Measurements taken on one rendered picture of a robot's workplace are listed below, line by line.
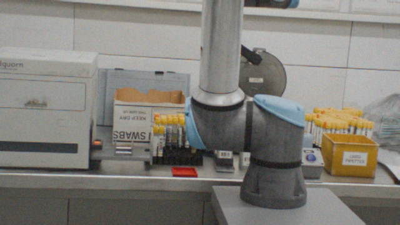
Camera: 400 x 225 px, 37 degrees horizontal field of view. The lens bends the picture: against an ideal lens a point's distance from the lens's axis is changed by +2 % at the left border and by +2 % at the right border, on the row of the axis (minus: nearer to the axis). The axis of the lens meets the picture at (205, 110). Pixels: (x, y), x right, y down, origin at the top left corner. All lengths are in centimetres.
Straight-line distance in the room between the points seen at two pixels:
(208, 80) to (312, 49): 112
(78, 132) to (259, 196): 56
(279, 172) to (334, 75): 111
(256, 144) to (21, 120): 66
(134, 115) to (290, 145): 74
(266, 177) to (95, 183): 52
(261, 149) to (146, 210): 113
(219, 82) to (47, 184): 60
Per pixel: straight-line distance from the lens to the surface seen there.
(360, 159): 178
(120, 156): 164
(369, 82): 241
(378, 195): 176
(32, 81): 161
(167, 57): 223
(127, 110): 190
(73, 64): 159
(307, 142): 180
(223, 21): 119
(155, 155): 172
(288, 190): 130
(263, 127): 127
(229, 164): 171
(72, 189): 162
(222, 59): 122
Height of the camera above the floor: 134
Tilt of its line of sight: 10 degrees down
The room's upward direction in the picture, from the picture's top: 4 degrees clockwise
